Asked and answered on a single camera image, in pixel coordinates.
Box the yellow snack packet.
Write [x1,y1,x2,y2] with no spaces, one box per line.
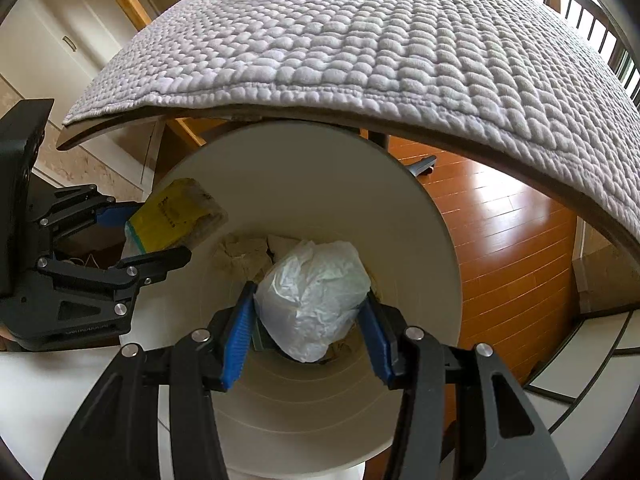
[122,178,228,259]

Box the white plastic bag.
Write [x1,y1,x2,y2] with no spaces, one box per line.
[255,240,371,363]

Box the white round trash bin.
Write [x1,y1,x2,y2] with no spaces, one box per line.
[127,122,462,479]

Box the lavender quilted bed cover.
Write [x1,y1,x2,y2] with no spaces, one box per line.
[62,0,640,248]

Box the black balcony railing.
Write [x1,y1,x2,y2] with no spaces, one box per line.
[536,0,639,104]

